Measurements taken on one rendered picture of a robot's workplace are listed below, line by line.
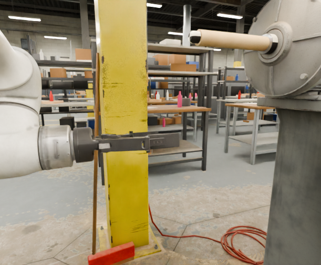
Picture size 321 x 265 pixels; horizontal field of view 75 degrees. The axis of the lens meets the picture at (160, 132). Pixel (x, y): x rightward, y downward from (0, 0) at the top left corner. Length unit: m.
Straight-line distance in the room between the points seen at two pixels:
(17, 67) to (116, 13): 0.95
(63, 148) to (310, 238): 0.73
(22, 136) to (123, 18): 1.05
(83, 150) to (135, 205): 1.12
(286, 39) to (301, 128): 0.29
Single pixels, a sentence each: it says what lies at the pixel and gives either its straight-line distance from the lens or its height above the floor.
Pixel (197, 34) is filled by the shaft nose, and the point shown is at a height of 1.25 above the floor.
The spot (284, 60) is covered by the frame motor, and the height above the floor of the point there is 1.21.
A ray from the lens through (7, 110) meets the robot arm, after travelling 0.48.
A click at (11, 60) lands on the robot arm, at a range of 0.48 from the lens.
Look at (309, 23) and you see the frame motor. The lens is 0.58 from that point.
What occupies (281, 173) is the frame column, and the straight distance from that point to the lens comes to 0.82.
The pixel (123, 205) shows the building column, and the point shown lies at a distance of 1.51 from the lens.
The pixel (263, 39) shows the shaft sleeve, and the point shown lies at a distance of 0.58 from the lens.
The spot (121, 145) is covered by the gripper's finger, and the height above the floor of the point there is 1.04.
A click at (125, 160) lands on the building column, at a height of 0.69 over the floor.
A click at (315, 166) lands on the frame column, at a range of 0.74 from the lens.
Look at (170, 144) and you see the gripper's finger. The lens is 0.44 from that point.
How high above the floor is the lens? 1.14
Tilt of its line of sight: 12 degrees down
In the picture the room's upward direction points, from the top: straight up
